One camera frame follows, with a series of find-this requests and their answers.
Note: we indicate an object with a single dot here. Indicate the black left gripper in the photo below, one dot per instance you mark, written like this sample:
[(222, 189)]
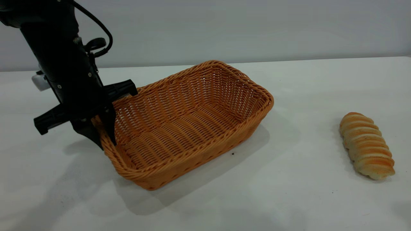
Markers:
[(80, 96)]

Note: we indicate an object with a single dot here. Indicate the orange woven wicker basket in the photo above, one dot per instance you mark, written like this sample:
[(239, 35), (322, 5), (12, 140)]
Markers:
[(186, 128)]

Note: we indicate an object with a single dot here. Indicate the striped long bread roll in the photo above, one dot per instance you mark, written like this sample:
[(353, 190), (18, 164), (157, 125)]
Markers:
[(366, 146)]

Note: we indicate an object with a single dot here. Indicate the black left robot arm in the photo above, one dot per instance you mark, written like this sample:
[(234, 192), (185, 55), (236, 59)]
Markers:
[(51, 35)]

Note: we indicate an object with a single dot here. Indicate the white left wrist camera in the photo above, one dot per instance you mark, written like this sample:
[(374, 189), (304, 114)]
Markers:
[(40, 81)]

